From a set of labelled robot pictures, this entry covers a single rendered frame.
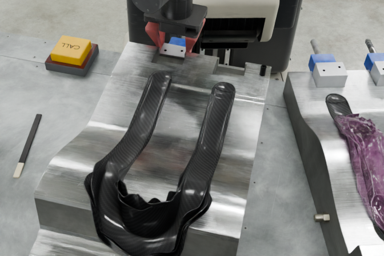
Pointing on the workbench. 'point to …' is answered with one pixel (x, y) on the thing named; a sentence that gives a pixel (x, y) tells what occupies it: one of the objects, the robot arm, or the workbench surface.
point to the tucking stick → (27, 146)
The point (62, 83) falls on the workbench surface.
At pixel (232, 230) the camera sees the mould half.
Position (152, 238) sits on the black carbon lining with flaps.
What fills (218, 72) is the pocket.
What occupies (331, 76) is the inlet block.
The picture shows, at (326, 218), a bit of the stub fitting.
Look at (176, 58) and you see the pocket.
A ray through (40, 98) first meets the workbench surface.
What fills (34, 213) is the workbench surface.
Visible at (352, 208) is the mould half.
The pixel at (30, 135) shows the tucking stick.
